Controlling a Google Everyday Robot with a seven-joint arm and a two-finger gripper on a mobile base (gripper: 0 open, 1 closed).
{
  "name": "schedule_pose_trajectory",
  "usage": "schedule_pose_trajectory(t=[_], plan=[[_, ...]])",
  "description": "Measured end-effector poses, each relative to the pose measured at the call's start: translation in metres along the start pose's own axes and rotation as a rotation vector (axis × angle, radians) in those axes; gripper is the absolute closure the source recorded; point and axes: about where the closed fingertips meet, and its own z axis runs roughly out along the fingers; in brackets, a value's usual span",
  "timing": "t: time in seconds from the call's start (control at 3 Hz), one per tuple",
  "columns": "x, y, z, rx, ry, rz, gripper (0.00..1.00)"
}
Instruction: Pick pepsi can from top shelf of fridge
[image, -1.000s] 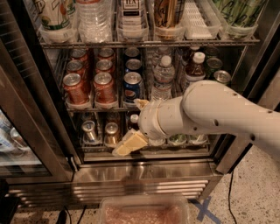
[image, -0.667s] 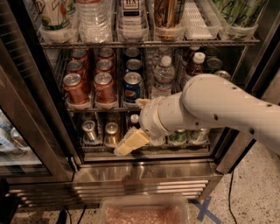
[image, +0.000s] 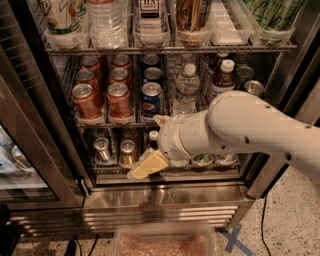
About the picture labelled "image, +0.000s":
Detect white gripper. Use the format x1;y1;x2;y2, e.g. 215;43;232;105
127;115;187;180

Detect red coke can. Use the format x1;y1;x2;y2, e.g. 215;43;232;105
72;83;102;119
75;68;99;88
109;68;131;85
107;82;133;118

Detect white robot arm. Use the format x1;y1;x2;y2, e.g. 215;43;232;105
128;91;320;182

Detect brown tea bottle bottom shelf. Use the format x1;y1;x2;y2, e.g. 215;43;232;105
146;130;159;150

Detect gold can bottom shelf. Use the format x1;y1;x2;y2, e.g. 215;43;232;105
120;140;136;166

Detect blue pepsi can front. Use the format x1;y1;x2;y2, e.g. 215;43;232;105
141;82;164;118

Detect blue pepsi can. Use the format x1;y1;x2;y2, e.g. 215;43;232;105
143;67;163;84
141;82;164;118

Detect green can bottom shelf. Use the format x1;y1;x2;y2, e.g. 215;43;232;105
193;153;213;166

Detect silver can bottom left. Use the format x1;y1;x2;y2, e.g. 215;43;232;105
93;137;111;161

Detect clear water bottle middle shelf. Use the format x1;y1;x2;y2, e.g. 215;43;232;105
173;63;200;115

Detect blue pepsi can middle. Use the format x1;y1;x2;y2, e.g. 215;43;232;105
143;67;163;84

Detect green can bottom right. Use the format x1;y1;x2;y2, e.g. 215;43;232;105
215;154;237;165

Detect red coke can left front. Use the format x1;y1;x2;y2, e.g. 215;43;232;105
72;83;102;119

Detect stainless steel fridge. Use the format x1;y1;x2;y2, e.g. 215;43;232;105
0;0;320;237

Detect red coke can left middle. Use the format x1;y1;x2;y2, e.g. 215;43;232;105
75;68;99;88

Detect green can right middle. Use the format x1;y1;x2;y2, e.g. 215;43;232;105
234;65;255;89

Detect green can right front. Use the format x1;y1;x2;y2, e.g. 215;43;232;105
244;80;264;97

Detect glass fridge door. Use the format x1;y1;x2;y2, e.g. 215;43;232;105
0;46;83;211

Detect white label bottle top shelf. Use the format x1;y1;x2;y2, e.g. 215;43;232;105
135;0;166;34

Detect brown tall can top shelf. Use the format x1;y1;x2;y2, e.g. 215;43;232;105
176;0;212;32

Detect large water bottle top shelf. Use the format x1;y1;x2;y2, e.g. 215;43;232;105
87;0;128;49

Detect green tall can top right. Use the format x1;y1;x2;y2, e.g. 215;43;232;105
242;0;306;31

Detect brown tea bottle white cap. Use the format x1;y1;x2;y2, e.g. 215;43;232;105
207;59;235;102

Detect clear plastic bin on floor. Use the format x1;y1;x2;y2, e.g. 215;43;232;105
112;222;216;256

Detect blue tape cross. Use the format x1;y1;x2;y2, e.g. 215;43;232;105
218;224;253;256

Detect empty white plastic tray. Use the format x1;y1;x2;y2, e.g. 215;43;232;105
210;0;253;46

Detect black power cable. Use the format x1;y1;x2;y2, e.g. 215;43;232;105
260;195;273;256

